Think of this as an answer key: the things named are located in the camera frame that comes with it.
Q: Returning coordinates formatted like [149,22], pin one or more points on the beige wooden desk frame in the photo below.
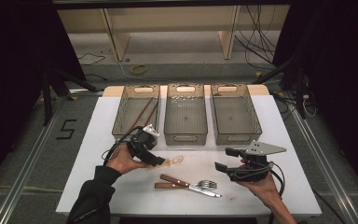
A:
[118,40]

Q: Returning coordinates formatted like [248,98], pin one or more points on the yellow tape roll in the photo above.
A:
[131,69]

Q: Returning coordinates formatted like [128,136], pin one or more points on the brown wooden chopstick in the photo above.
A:
[141,113]
[151,113]

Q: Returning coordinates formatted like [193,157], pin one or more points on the translucent amber plastic spoon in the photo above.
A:
[175,160]

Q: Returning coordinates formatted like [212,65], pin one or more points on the white table cover sheet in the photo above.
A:
[136,202]

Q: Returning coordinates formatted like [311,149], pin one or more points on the black curtain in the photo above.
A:
[338,62]
[12,62]

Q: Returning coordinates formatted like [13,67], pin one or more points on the person's left hand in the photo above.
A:
[121,161]

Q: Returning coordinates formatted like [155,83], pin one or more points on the black metal stand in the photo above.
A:
[46,99]
[300,93]

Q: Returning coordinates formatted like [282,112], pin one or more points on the person's right hand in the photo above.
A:
[264,189]

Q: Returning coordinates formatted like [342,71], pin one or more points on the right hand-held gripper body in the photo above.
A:
[254,169]

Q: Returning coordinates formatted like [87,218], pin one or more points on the aluminium floor rail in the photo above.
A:
[28,165]
[323,165]

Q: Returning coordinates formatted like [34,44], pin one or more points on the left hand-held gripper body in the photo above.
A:
[144,140]

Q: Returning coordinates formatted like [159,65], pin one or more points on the smoky clear plastic bin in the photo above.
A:
[185,124]
[234,121]
[130,112]

